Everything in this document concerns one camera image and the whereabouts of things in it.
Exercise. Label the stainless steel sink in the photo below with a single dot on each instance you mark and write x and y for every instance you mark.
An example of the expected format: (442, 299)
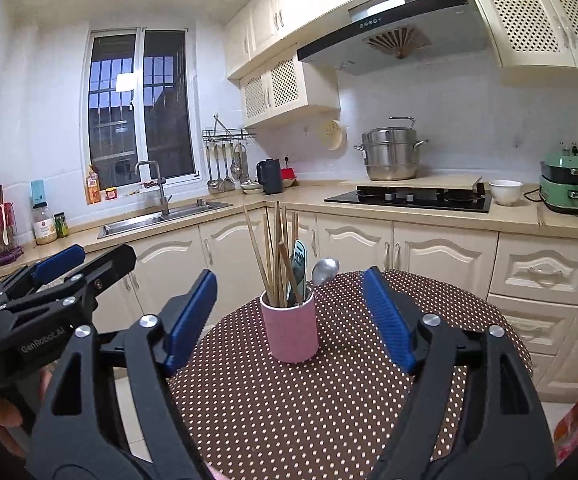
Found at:
(147, 220)

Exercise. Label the brown polka dot tablecloth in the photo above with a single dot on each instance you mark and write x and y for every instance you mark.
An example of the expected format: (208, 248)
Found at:
(253, 417)

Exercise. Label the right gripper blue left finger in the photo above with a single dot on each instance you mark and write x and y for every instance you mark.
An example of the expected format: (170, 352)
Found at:
(184, 318)

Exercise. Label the person's left hand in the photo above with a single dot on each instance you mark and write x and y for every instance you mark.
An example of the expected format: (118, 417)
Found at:
(10, 417)

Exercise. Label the steel spoon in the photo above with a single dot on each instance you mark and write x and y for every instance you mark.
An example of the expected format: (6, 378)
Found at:
(324, 271)

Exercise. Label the stainless steel steamer pot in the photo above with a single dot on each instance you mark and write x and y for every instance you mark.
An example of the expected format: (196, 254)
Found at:
(391, 153)

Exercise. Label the orange detergent bottle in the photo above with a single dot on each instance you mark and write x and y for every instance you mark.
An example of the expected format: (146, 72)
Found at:
(93, 186)

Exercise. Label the black electric kettle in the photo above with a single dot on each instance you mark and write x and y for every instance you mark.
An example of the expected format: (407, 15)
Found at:
(268, 174)

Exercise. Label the round yellow wall strainer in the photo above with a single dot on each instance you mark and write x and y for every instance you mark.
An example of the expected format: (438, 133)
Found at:
(331, 134)

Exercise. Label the green electric cooker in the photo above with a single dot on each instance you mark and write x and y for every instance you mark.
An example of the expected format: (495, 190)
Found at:
(558, 184)

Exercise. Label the black gas stove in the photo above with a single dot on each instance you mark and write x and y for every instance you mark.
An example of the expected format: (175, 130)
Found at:
(475, 199)

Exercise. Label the window with bars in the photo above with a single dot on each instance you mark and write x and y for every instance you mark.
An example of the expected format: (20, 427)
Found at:
(138, 111)

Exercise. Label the hanging utensil rack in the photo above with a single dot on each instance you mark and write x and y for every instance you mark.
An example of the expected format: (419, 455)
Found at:
(226, 158)

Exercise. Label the range hood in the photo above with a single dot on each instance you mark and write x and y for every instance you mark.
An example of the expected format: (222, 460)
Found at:
(415, 32)

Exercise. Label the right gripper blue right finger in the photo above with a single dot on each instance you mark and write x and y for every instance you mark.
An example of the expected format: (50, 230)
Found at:
(384, 309)

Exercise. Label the glass jar white label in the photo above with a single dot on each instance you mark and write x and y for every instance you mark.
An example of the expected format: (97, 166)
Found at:
(43, 225)

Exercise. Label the steel kitchen faucet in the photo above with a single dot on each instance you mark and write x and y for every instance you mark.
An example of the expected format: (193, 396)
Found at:
(158, 181)

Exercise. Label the light blue handled knife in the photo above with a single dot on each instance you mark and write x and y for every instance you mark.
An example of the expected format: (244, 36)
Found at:
(298, 263)

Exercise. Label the pink utensil holder cup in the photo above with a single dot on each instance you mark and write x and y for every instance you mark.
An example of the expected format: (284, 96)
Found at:
(292, 333)

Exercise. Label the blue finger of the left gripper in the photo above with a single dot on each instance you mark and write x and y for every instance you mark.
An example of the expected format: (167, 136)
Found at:
(53, 267)

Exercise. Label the red bowl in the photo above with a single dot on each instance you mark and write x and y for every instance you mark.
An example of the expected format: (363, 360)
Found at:
(288, 177)

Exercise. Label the white ceramic bowl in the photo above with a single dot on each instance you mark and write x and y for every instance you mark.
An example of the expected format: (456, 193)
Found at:
(505, 192)

